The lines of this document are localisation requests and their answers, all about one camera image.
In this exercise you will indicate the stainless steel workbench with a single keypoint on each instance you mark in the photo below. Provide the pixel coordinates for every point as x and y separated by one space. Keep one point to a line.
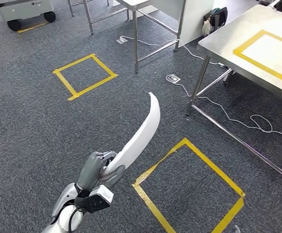
228 41

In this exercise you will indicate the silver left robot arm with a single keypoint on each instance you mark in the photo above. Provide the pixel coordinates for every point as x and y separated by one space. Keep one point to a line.
65 196

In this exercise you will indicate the white wheeled robot cart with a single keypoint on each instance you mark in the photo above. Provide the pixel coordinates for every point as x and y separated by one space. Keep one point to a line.
21 9

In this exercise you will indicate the stainless steel table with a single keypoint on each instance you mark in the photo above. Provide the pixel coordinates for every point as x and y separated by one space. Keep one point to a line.
134 38

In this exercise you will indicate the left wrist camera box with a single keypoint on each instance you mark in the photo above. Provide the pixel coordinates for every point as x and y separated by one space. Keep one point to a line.
94 201

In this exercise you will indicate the floor socket with plug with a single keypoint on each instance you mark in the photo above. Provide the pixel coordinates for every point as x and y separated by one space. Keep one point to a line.
121 41
174 78

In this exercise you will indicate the yellow floor tape square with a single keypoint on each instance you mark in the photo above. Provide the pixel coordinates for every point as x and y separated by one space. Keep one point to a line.
214 166

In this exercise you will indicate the steel table frame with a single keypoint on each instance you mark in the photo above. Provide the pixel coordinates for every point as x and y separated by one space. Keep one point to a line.
70 8

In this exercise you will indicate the yellow tape on workbench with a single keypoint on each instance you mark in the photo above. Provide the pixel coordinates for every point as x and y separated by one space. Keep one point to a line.
258 63

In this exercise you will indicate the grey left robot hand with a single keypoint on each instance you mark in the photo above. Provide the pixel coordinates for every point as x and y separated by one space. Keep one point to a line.
92 170

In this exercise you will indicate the yellow floor tape strip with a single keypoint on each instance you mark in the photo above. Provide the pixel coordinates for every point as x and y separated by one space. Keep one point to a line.
32 27

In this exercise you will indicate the white fluffy bag charm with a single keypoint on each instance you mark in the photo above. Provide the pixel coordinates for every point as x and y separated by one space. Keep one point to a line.
207 28

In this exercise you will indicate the black backpack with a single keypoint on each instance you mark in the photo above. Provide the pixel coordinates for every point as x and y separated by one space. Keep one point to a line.
218 19

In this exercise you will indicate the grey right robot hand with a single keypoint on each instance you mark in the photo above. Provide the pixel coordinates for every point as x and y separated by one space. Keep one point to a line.
237 229

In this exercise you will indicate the white curved plastic part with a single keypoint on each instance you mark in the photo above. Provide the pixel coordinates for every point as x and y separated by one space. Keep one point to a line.
141 135

